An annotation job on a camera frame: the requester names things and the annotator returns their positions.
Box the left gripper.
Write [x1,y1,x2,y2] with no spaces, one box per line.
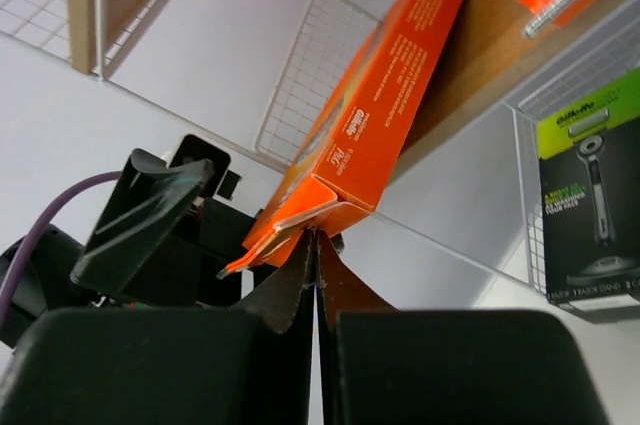
[70,149,255,307]

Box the middle wooden shelf board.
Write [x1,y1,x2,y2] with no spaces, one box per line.
[391,0,630,180]

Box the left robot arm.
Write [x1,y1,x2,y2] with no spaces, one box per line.
[1,148,257,346]

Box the black green razor box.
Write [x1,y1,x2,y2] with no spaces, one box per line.
[537,69,639,321]

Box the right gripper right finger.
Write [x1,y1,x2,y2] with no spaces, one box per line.
[315,233,609,424]

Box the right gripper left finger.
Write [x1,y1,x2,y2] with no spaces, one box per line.
[1,231,314,424]

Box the white wire shelf rack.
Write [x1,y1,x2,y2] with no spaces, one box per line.
[0,0,640,306]

